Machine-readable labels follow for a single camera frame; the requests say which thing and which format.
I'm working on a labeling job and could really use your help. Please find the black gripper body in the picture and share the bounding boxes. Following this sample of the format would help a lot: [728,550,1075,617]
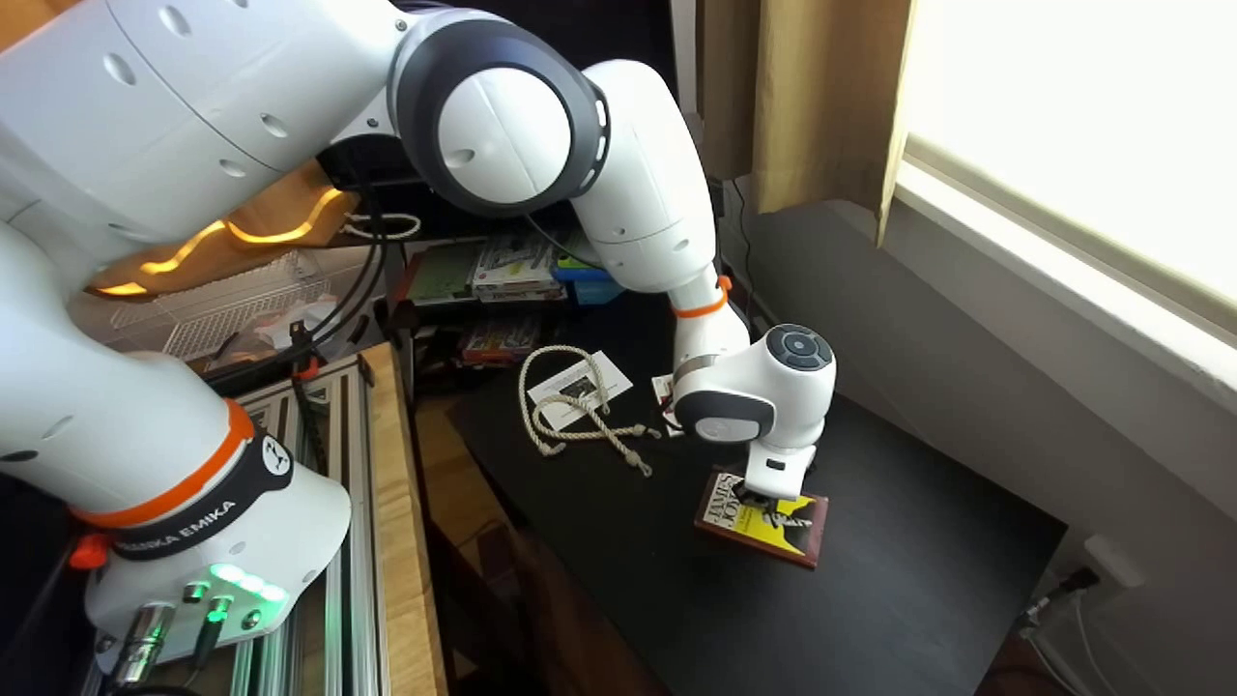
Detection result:
[747,445,814,500]

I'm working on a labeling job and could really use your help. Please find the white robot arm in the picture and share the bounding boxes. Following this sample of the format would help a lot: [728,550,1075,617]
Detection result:
[0,0,836,664]

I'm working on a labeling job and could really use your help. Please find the black low table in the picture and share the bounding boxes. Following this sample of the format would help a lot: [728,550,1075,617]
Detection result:
[454,373,1062,696]

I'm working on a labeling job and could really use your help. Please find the tan curtain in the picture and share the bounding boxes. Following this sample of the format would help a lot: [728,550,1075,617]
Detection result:
[696,0,916,217]

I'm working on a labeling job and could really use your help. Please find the stack of books on shelf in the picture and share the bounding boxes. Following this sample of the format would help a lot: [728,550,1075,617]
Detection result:
[411,235,563,306]

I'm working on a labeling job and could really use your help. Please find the wooden mounting board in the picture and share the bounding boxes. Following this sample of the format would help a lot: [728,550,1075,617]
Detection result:
[362,344,447,696]

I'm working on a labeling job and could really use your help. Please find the white rope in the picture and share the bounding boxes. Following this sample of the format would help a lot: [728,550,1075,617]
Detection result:
[514,339,664,481]

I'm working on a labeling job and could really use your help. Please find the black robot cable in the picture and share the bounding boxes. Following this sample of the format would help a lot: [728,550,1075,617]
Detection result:
[287,188,430,360]

